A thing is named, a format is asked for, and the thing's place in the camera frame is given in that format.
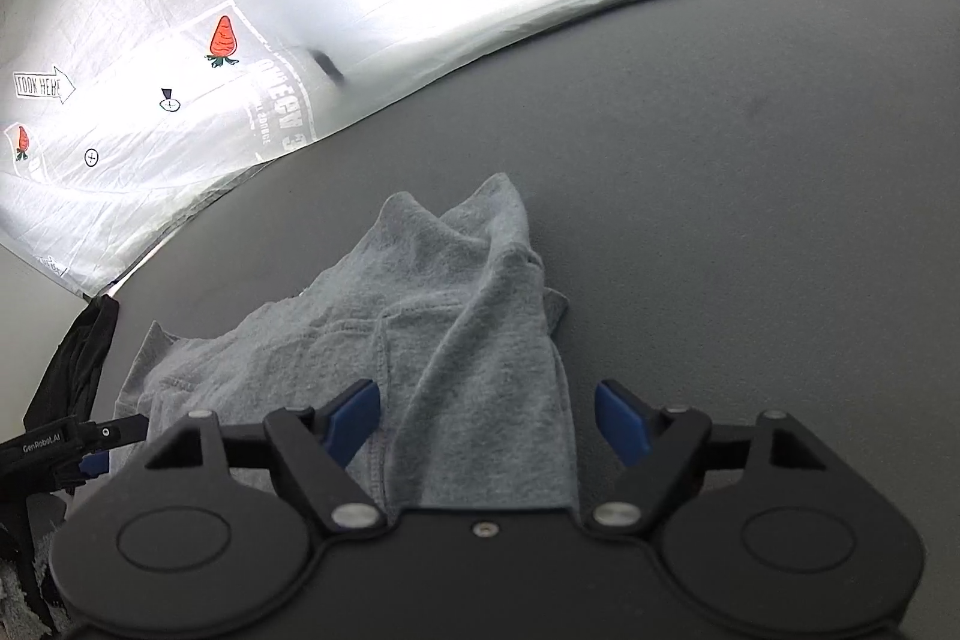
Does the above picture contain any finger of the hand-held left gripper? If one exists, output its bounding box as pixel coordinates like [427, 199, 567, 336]
[78, 414, 152, 478]

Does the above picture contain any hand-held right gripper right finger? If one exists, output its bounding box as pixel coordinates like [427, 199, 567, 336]
[591, 378, 831, 532]

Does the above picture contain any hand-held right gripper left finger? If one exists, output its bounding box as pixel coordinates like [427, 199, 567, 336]
[141, 377, 389, 533]

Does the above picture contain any grey hoodie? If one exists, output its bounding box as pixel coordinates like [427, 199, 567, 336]
[115, 173, 584, 515]

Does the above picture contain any black cloth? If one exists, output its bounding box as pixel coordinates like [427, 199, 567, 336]
[22, 293, 122, 435]

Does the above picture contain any fuzzy grey cloth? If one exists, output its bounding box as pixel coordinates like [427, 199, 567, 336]
[0, 497, 65, 637]

